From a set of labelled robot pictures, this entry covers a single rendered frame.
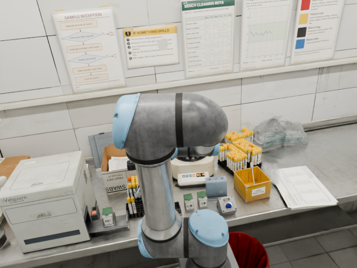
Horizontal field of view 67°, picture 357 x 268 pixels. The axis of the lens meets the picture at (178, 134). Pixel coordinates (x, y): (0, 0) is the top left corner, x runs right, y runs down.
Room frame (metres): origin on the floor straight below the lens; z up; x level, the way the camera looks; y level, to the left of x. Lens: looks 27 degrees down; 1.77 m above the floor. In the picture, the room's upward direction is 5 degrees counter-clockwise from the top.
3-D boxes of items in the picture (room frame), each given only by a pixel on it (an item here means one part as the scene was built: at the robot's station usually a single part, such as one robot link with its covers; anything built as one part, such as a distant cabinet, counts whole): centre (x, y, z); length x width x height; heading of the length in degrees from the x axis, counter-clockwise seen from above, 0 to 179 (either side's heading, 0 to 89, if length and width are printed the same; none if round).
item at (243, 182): (1.06, -0.33, 0.93); 0.13 x 0.13 x 0.10; 13
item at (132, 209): (1.01, 0.20, 0.93); 0.17 x 0.09 x 0.11; 98
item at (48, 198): (0.96, 0.56, 1.03); 0.31 x 0.27 x 0.30; 98
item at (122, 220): (0.90, 0.36, 0.92); 0.21 x 0.07 x 0.05; 98
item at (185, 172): (1.29, -0.06, 0.94); 0.30 x 0.24 x 0.12; 179
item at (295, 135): (1.53, -0.73, 0.94); 0.20 x 0.17 x 0.14; 81
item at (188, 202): (0.99, -0.02, 0.91); 0.05 x 0.04 x 0.07; 8
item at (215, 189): (1.06, -0.16, 0.92); 0.10 x 0.07 x 0.10; 90
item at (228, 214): (0.95, -0.18, 0.92); 0.13 x 0.07 x 0.08; 8
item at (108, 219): (0.90, 0.34, 0.95); 0.05 x 0.04 x 0.06; 8
